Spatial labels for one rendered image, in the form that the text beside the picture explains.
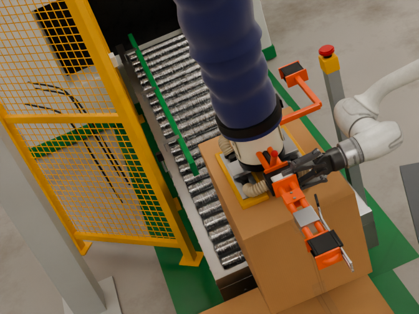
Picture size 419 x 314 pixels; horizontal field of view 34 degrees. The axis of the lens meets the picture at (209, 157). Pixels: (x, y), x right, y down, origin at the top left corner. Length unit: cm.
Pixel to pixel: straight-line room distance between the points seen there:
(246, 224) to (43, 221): 128
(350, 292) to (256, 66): 99
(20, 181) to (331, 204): 147
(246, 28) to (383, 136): 55
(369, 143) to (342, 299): 72
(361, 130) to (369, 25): 305
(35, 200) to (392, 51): 274
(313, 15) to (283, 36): 33
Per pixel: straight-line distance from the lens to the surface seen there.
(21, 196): 320
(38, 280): 416
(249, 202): 234
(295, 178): 218
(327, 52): 307
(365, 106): 232
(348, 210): 233
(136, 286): 379
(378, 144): 222
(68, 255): 345
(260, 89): 221
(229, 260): 294
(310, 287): 251
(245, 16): 208
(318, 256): 192
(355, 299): 268
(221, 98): 221
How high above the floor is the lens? 265
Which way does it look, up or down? 37 degrees down
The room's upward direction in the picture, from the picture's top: 21 degrees counter-clockwise
